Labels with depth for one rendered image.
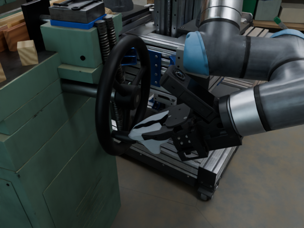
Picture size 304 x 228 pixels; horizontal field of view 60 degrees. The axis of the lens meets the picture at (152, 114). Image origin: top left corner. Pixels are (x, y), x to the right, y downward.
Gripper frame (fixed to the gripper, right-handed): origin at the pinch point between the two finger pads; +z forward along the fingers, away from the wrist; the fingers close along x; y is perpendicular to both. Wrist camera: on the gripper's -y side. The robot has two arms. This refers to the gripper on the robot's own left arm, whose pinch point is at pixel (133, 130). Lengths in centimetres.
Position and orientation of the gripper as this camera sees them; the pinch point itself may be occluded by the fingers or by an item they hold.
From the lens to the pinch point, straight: 53.5
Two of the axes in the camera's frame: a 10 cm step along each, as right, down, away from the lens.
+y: 4.7, 8.0, 3.8
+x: 3.2, -5.5, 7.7
